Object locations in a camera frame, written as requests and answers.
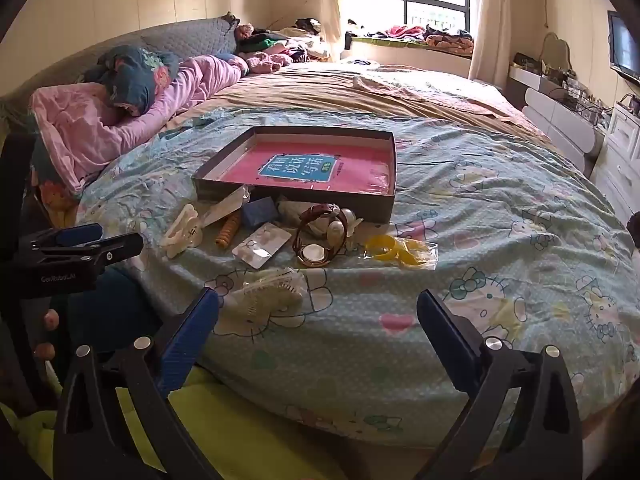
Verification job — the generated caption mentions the white drawer cabinet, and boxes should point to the white drawer cabinet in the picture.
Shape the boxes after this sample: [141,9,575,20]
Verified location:
[590,105,640,221]

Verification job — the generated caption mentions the orange spiral hair tie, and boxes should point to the orange spiral hair tie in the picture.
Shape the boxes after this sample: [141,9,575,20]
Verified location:
[216,211,242,249]

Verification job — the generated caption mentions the yellow bracelets in plastic bag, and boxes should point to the yellow bracelets in plastic bag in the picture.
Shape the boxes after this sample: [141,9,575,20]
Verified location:
[363,234,439,271]

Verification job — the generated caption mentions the cream curtain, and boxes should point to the cream curtain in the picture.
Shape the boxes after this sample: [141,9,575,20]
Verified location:
[315,0,356,51]
[470,0,512,91]

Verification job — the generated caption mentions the white cloth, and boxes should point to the white cloth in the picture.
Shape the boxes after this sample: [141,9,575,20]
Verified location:
[352,72,436,102]

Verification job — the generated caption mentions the pink plush toy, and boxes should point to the pink plush toy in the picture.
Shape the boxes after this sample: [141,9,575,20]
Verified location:
[247,52,293,75]

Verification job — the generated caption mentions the vanity mirror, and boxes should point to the vanity mirror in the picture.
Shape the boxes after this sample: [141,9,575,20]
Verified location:
[542,32,572,73]

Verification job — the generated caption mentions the person's left hand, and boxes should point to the person's left hand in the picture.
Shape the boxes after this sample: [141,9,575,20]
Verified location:
[32,307,63,361]

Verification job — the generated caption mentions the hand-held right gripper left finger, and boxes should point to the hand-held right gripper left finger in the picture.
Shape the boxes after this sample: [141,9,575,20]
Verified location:
[52,287,221,480]

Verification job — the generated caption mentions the clothes on window seat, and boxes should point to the clothes on window seat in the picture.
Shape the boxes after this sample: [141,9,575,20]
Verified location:
[385,24,474,53]

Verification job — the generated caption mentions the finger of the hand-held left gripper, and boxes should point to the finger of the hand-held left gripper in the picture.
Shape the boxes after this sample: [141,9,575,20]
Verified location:
[30,232,144,267]
[30,222,104,250]

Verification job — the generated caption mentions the pink quilt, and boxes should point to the pink quilt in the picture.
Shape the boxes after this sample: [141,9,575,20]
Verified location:
[30,55,251,196]

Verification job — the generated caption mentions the tan bed sheet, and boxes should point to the tan bed sheet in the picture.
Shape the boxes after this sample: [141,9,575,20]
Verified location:
[165,62,551,146]

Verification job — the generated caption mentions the grey padded headboard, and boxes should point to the grey padded headboard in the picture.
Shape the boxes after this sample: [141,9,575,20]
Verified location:
[0,16,241,111]

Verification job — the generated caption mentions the pile of clothes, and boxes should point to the pile of clothes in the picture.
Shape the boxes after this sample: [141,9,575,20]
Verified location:
[235,17,331,63]

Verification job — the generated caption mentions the blue floral pillow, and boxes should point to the blue floral pillow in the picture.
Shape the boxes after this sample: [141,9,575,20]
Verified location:
[82,45,181,121]

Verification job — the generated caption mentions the clear hair clip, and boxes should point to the clear hair clip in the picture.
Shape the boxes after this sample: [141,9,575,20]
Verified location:
[217,267,311,321]

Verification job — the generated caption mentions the yellow-green clothing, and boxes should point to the yellow-green clothing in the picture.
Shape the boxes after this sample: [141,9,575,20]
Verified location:
[0,365,351,480]

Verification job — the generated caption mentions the pink box lid tray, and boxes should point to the pink box lid tray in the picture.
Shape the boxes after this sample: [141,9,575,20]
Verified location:
[192,126,397,224]

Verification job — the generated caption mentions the cartoon print blanket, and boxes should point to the cartoon print blanket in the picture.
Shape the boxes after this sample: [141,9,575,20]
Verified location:
[75,110,640,436]

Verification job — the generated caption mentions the clear packet with white content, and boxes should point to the clear packet with white content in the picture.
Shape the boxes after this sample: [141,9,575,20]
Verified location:
[197,186,251,226]

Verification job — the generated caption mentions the white hair claw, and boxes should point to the white hair claw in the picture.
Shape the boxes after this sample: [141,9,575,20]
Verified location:
[160,205,203,259]

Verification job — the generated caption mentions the small blue box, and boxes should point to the small blue box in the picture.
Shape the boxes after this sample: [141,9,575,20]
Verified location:
[241,196,277,229]

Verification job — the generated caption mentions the earring card in plastic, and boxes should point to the earring card in plastic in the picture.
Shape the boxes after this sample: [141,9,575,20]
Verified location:
[231,222,292,270]

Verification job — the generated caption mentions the black television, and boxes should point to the black television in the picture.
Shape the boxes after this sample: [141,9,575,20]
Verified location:
[607,10,640,82]

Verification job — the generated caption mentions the white vanity table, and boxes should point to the white vanity table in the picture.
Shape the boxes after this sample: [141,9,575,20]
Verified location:
[507,62,606,161]

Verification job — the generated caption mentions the pink book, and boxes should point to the pink book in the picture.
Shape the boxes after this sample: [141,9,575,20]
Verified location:
[227,142,392,196]

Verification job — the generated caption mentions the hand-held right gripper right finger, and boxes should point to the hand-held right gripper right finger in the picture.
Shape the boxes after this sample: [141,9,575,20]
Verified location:
[416,289,586,480]

